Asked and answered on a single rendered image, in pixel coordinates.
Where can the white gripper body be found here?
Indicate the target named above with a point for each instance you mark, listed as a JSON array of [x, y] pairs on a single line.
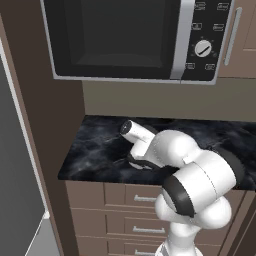
[[140, 154]]

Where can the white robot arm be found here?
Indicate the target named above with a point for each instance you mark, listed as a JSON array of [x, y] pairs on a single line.
[[200, 180]]

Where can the brown tall fridge housing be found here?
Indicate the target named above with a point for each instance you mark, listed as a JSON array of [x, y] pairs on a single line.
[[50, 100]]

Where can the grey fridge drawer front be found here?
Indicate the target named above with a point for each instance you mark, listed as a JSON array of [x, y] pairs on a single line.
[[45, 238]]

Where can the brown drawer front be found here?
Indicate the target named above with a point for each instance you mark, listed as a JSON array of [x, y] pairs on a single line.
[[116, 222], [116, 195], [116, 247]]

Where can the black microwave door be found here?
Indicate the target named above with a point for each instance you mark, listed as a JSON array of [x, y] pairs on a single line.
[[116, 33]]

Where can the white microwave knob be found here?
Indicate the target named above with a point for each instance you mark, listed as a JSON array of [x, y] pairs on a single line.
[[203, 48]]

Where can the brown base cabinet panel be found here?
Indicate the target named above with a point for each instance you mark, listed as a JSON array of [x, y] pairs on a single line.
[[243, 226]]

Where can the black and silver microwave oven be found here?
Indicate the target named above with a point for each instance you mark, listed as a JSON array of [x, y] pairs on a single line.
[[206, 20]]

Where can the brown wall cupboard door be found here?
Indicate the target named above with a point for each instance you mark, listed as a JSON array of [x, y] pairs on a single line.
[[245, 40]]

